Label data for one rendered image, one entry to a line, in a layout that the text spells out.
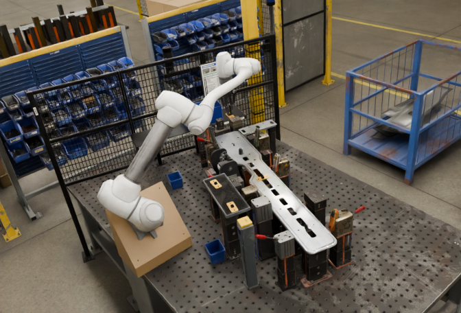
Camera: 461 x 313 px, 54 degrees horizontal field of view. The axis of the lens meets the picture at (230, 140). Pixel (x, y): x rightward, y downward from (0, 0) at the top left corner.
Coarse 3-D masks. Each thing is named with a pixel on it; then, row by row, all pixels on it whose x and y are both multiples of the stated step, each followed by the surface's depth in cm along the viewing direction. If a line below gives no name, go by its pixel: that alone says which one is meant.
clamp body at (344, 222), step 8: (344, 216) 239; (352, 216) 239; (336, 224) 238; (344, 224) 240; (352, 224) 243; (336, 232) 241; (344, 232) 243; (352, 232) 245; (344, 240) 247; (336, 248) 248; (344, 248) 250; (336, 256) 250; (344, 256) 252; (336, 264) 253; (344, 264) 255; (352, 264) 256
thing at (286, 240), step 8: (288, 232) 233; (280, 240) 228; (288, 240) 228; (280, 248) 229; (288, 248) 231; (280, 256) 232; (288, 256) 234; (280, 264) 239; (288, 264) 238; (280, 272) 241; (288, 272) 240; (280, 280) 245; (288, 280) 243; (288, 288) 246
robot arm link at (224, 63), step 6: (222, 54) 287; (228, 54) 288; (216, 60) 290; (222, 60) 287; (228, 60) 288; (234, 60) 288; (216, 66) 292; (222, 66) 288; (228, 66) 288; (222, 72) 291; (228, 72) 290; (234, 72) 289
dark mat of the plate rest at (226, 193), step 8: (224, 176) 264; (208, 184) 259; (224, 184) 258; (216, 192) 252; (224, 192) 251; (232, 192) 250; (224, 200) 245; (232, 200) 244; (240, 200) 243; (224, 208) 239; (240, 208) 238
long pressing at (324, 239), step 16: (224, 144) 327; (240, 144) 325; (240, 160) 307; (256, 160) 305; (256, 176) 288; (272, 176) 287; (288, 192) 271; (272, 208) 259; (288, 208) 259; (304, 208) 257; (288, 224) 247; (320, 224) 244; (304, 240) 235; (320, 240) 234; (336, 240) 233
